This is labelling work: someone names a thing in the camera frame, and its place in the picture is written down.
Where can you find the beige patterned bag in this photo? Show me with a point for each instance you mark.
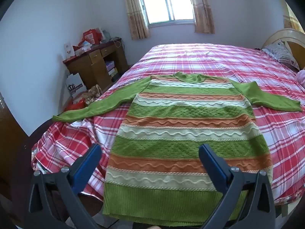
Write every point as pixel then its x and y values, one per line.
pixel 93 94

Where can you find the white card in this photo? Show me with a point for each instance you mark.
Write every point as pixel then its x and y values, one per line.
pixel 68 50

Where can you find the brown wooden desk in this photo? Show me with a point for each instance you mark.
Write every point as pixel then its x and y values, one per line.
pixel 97 69

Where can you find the pink cloth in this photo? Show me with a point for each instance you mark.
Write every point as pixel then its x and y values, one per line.
pixel 301 77

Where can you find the stack of boxes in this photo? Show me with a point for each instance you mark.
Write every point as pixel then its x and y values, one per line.
pixel 111 68

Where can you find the white paper bag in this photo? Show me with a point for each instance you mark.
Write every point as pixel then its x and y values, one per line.
pixel 75 85

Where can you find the cream bed headboard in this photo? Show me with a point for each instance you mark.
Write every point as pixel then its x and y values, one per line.
pixel 283 33

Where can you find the red plastic bag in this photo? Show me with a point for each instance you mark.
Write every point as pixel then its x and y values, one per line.
pixel 75 105

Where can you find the brown wooden door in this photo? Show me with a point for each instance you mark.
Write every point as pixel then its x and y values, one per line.
pixel 9 136

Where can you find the yellow floral panel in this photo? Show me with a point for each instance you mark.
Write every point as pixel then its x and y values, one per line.
pixel 292 21

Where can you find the patterned pillow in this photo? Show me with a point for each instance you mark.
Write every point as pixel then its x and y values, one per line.
pixel 282 52

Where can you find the dark wooden bed frame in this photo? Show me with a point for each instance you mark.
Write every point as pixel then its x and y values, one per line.
pixel 25 155

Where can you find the beige floral curtain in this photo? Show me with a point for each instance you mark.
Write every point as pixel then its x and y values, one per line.
pixel 203 12
pixel 135 16

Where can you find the red gift box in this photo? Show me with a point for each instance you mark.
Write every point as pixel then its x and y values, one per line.
pixel 91 36

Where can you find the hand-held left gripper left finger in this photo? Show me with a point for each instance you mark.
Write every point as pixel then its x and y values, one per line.
pixel 89 164

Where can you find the green orange striped knit sweater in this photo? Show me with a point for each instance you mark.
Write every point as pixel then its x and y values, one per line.
pixel 185 145

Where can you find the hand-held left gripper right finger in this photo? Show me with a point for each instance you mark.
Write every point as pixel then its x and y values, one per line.
pixel 212 162

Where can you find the red plaid bed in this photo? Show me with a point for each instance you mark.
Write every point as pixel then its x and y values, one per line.
pixel 202 57

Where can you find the white blue packet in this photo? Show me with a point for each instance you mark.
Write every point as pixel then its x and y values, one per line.
pixel 85 45

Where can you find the window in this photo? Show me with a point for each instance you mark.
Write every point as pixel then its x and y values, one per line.
pixel 166 2

